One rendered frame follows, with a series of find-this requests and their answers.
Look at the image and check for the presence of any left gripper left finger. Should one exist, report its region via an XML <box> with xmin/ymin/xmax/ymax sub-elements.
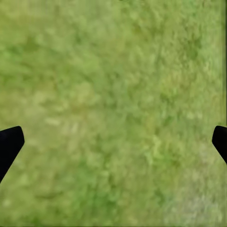
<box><xmin>0</xmin><ymin>126</ymin><xmax>25</xmax><ymax>182</ymax></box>

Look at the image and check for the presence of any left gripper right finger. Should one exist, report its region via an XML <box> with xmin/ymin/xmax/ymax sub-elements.
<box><xmin>212</xmin><ymin>126</ymin><xmax>227</xmax><ymax>164</ymax></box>

